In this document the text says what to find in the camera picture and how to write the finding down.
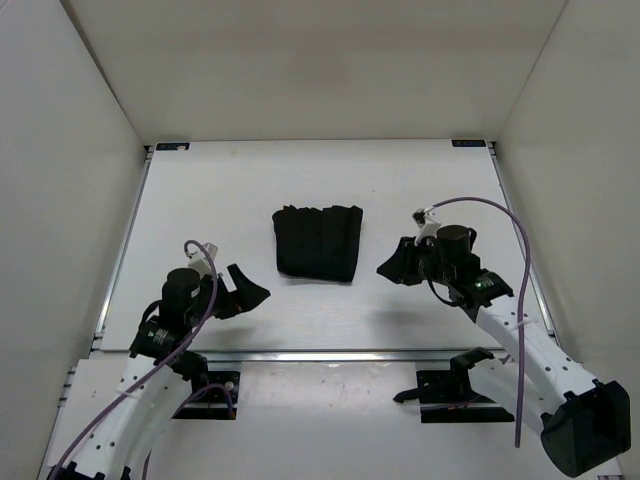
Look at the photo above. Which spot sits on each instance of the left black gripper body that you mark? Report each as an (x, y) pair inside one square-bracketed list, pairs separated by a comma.
[(199, 305)]

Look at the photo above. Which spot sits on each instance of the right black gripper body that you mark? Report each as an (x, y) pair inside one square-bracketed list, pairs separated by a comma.
[(431, 269)]

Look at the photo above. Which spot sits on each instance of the black pleated skirt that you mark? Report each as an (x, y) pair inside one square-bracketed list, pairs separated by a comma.
[(319, 244)]

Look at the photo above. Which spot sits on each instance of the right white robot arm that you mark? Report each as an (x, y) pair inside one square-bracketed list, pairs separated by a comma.
[(581, 421)]

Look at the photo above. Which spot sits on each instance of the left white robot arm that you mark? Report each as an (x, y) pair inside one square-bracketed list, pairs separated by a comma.
[(161, 375)]

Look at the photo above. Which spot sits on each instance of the right blue corner label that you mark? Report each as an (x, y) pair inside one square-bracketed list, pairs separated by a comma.
[(468, 143)]

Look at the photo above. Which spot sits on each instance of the blue corner label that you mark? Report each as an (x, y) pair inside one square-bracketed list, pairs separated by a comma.
[(468, 143), (172, 146)]

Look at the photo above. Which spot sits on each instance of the left blue corner label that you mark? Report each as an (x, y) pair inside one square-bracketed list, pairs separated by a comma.
[(172, 146)]

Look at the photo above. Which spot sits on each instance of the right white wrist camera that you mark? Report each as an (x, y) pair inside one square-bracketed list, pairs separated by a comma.
[(427, 222)]

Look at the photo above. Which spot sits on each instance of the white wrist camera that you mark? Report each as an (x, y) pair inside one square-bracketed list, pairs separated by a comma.
[(427, 222), (201, 257)]

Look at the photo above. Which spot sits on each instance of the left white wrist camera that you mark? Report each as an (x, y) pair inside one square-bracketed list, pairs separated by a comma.
[(201, 257)]

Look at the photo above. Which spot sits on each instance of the aluminium front rail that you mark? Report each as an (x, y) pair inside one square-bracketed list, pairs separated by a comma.
[(332, 356)]

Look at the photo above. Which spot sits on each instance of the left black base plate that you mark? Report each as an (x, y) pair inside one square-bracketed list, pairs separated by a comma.
[(214, 395)]

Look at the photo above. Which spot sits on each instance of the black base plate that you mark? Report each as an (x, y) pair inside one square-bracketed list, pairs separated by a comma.
[(214, 395), (450, 406)]

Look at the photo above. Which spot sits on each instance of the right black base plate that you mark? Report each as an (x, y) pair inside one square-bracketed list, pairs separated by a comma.
[(450, 406)]

